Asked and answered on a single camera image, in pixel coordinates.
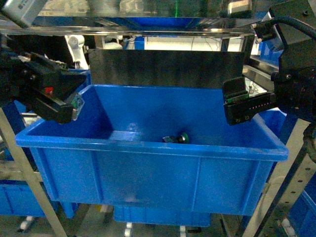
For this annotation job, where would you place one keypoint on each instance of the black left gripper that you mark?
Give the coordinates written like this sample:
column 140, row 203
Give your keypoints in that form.
column 28, row 81

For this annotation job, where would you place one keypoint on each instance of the green push button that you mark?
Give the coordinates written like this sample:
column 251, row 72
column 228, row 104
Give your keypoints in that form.
column 180, row 139

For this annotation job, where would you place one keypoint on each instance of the red mushroom push button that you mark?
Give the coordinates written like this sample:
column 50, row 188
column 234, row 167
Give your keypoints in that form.
column 63, row 111

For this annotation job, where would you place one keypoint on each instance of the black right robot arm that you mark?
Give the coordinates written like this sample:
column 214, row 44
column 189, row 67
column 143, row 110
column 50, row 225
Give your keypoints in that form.
column 289, row 27

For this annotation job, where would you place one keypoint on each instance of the dark metal back plate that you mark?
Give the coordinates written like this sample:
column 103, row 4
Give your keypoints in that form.
column 194, row 69

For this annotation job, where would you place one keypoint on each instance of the blue bin on left shelf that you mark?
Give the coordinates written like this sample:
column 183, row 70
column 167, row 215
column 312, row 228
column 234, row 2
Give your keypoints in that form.
column 113, row 153

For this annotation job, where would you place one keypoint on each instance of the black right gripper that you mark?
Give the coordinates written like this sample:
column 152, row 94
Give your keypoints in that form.
column 239, row 106

